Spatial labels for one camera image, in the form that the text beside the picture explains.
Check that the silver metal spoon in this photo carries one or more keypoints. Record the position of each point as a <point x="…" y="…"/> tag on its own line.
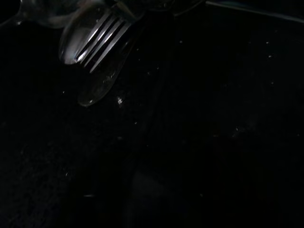
<point x="71" y="40"/>
<point x="97" y="92"/>

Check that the silver metal fork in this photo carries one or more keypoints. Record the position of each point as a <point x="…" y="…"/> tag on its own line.
<point x="104" y="40"/>

